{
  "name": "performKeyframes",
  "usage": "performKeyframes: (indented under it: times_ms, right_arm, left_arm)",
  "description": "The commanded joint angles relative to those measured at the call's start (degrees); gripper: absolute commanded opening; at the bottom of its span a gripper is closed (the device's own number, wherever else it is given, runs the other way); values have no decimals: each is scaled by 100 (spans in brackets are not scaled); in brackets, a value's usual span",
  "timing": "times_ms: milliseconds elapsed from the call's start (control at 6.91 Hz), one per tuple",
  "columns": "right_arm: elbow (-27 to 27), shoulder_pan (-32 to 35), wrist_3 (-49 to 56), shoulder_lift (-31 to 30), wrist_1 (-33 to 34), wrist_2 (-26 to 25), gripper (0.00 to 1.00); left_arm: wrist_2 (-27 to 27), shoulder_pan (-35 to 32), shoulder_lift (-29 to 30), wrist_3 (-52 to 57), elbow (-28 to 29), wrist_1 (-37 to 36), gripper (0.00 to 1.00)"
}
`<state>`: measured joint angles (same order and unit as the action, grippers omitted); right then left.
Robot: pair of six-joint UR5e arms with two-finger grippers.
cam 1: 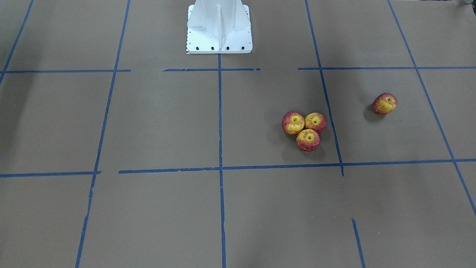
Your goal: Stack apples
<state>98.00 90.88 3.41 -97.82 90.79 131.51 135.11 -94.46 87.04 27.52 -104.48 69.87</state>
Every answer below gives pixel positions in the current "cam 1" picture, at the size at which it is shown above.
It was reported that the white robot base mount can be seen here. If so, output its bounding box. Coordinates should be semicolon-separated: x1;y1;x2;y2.
186;0;253;54

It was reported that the front red yellow apple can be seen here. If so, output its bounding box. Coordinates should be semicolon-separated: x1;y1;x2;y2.
296;129;320;152

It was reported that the back red yellow apple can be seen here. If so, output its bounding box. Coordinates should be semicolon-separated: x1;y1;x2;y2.
305;112;327;134

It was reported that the lone red yellow apple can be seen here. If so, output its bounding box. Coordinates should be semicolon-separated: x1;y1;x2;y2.
372;93;398;115

